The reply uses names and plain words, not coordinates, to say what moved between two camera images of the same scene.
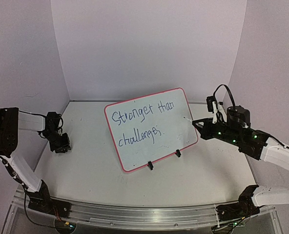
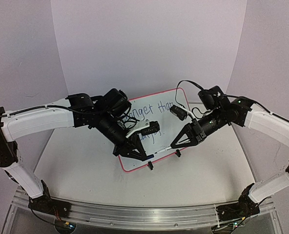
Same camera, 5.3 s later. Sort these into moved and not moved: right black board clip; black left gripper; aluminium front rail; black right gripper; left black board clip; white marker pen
Moved: black left gripper; white marker pen; black right gripper
Not moved: right black board clip; left black board clip; aluminium front rail
